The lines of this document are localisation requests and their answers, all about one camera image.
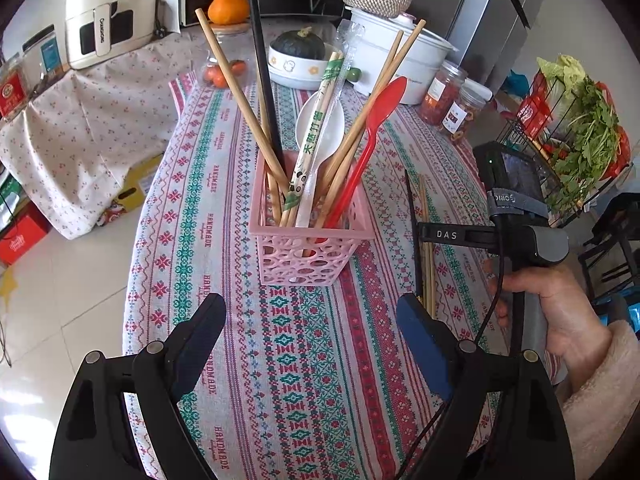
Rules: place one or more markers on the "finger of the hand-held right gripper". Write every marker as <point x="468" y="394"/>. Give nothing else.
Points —
<point x="425" y="236"/>

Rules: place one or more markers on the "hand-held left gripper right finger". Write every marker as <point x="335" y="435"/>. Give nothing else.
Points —
<point x="425" y="350"/>

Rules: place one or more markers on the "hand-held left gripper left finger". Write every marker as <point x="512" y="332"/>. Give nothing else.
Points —
<point x="200" y="350"/>

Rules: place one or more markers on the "black chopstick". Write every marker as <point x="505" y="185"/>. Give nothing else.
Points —
<point x="260" y="50"/>
<point x="412" y="210"/>

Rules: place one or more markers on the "pink plastic basket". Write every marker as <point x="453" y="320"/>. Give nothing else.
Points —
<point x="310" y="260"/>

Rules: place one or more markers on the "white ceramic spoon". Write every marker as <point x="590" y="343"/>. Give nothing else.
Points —
<point x="335" y="130"/>

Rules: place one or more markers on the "red plastic spoon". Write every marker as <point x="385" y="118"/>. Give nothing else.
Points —
<point x="390" y="100"/>

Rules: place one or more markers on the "green paper chopsticks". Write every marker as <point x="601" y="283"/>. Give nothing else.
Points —
<point x="320" y="110"/>

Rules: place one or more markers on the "clear plastic chopsticks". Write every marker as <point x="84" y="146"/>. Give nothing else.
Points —
<point x="350" y="45"/>

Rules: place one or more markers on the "person's right forearm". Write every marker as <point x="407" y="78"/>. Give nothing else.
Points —
<point x="605" y="410"/>

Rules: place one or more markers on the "person's right hand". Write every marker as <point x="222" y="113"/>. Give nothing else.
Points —
<point x="570" y="320"/>

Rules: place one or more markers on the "black chair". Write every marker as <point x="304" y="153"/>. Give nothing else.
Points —
<point x="620" y="220"/>

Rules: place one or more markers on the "striped patterned tablecloth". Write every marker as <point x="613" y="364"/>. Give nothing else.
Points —
<point x="300" y="360"/>

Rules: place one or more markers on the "blue plastic object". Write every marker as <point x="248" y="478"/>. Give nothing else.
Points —
<point x="622" y="312"/>

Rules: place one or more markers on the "green leafy herbs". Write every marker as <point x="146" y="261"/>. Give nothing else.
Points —
<point x="585" y="135"/>

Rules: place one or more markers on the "jar of dried fruit rings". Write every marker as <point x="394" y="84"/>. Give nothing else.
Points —
<point x="465" y="112"/>

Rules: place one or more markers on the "pile of snack packets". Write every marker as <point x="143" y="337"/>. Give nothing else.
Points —
<point x="535" y="110"/>

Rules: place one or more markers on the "jar of red dried berries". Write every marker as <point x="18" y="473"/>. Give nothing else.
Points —
<point x="440" y="95"/>

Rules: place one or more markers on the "blue plastic bag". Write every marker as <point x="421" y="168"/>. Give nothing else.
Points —
<point x="515" y="85"/>

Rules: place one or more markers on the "napa cabbage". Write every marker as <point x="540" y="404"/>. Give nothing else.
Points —
<point x="565" y="75"/>

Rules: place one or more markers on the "yellow cardboard box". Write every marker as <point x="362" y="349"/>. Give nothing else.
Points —
<point x="140" y="180"/>

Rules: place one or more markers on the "white rice cooker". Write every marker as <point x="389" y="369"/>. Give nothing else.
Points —
<point x="425" y="55"/>

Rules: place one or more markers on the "red box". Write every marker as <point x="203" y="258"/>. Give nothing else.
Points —
<point x="20" y="240"/>

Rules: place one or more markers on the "white ceramic dish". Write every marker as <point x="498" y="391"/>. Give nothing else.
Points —
<point x="290" y="72"/>

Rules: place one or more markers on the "grey refrigerator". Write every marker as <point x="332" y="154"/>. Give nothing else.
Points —
<point x="490" y="20"/>

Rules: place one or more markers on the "dark green squash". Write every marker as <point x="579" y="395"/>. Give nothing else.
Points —
<point x="300" y="45"/>

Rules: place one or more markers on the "floral print cloth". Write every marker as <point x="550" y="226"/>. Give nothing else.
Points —
<point x="75" y="135"/>

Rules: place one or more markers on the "glass jar of small fruits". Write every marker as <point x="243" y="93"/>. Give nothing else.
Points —
<point x="222" y="75"/>

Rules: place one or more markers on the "orange fruit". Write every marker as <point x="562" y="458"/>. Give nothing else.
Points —
<point x="227" y="10"/>

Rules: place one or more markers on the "red tin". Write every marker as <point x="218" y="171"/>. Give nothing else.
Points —
<point x="12" y="92"/>

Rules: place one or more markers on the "container with blue label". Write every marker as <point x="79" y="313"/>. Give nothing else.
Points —
<point x="50" y="55"/>

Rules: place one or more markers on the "beige air fryer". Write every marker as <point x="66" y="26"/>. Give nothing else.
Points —
<point x="115" y="0"/>

